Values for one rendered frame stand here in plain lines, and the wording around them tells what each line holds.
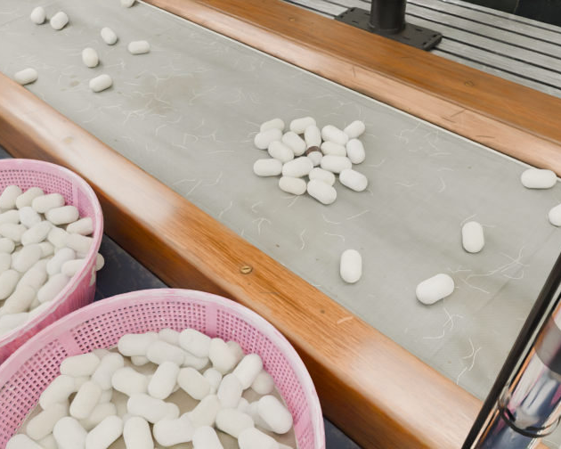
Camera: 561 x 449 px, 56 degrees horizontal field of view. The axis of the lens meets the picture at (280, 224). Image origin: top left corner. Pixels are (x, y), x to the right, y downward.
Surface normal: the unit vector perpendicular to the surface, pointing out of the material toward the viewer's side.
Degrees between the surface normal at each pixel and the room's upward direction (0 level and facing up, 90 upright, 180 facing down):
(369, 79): 45
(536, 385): 90
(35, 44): 0
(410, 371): 0
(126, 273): 0
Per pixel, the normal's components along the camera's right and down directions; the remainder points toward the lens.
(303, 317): -0.04, -0.69
